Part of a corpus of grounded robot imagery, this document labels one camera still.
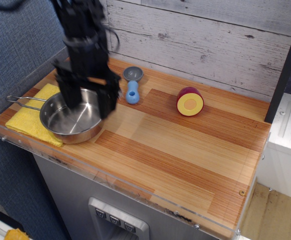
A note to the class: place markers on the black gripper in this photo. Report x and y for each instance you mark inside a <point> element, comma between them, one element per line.
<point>88,59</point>

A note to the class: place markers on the stainless steel pot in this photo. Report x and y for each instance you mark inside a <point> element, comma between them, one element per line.
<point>71,126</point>

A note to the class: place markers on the blue and grey toy spoon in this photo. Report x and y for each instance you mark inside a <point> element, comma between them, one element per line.
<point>132,75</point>

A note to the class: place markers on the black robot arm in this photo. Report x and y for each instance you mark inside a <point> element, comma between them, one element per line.
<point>82,18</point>

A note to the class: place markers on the yellow object bottom left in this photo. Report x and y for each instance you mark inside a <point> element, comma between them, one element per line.
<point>16,234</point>

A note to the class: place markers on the yellow cloth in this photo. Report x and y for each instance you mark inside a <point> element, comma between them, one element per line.
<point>27,121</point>

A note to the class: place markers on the red and yellow toy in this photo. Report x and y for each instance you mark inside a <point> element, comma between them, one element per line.
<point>189,101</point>

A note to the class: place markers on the grey cabinet with dispenser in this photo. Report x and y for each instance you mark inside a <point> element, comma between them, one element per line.
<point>93,210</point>

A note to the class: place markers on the white appliance at right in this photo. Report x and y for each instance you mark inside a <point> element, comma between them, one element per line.
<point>274,168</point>

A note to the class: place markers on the black right frame post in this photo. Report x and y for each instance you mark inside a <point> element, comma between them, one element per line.
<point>279,89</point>

